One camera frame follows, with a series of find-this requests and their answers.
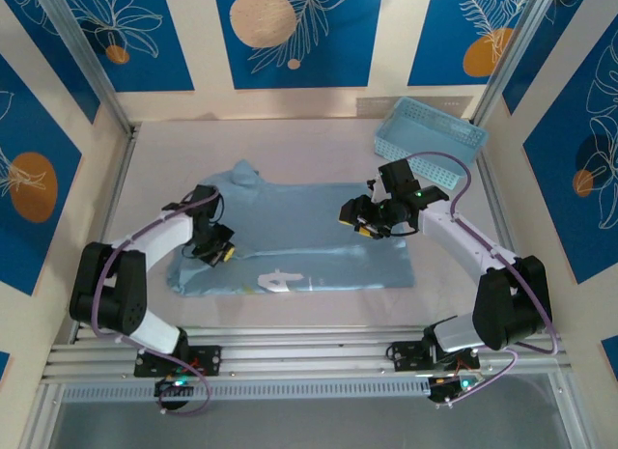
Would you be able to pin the light blue printed t-shirt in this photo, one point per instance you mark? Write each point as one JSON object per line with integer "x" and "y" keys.
{"x": 309, "y": 227}

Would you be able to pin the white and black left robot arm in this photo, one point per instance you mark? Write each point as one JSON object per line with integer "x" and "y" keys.
{"x": 159, "y": 232}

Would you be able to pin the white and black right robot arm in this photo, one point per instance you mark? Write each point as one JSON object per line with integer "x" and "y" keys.
{"x": 463, "y": 236}

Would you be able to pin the black arm base mounting plate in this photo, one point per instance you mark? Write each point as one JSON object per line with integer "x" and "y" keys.
{"x": 212, "y": 359}
{"x": 405, "y": 355}

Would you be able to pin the light blue plastic basket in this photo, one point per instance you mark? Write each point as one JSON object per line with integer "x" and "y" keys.
{"x": 425, "y": 135}

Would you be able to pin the controller board with LEDs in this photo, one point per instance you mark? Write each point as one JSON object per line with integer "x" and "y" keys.
{"x": 174, "y": 384}
{"x": 454, "y": 386}

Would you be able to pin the grey perforated wall strip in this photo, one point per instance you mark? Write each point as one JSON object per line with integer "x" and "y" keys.
{"x": 372, "y": 103}

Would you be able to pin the aluminium profile mounting rail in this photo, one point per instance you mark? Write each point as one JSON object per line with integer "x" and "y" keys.
{"x": 309, "y": 352}

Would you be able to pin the blue floral wall poster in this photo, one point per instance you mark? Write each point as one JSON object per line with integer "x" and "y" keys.
{"x": 338, "y": 43}
{"x": 555, "y": 34}
{"x": 570, "y": 178}
{"x": 434, "y": 34}
{"x": 4, "y": 367}
{"x": 610, "y": 352}
{"x": 29, "y": 130}
{"x": 159, "y": 58}
{"x": 58, "y": 48}

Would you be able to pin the aluminium frame post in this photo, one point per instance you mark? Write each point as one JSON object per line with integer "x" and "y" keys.
{"x": 92, "y": 67}
{"x": 514, "y": 53}

